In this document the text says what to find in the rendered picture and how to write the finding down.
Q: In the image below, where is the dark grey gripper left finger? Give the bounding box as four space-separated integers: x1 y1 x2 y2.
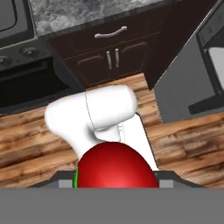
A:
28 171 78 189

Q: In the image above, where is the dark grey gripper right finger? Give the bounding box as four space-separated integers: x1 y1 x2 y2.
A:
153 171 206 189

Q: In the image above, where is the red round sphere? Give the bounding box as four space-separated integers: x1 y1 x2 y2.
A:
76 141 160 189

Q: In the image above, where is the white rounded object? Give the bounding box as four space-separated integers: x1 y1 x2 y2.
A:
44 84 160 172

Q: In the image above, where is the grey fridge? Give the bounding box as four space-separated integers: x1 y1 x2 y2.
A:
153 0 224 124

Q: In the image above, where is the black and grey stove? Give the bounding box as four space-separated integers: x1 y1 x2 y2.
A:
0 0 86 116

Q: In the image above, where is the dark brown cabinet door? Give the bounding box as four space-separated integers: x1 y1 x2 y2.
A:
64 48 116 88
115 33 163 86

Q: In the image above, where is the dark grey stove knob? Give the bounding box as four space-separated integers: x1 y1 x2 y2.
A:
0 55 13 67
19 46 40 59

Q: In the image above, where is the dark brown base cabinet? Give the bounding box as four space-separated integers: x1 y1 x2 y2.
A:
47 0 220 92

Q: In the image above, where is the dark brown drawer front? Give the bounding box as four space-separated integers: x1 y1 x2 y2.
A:
67 17 162 56

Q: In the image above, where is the silver bar door handle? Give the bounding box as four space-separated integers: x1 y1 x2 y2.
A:
106 50 114 71
114 47 121 69

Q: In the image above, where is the curved silver drawer handle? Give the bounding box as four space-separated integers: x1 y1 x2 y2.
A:
94 25 129 40

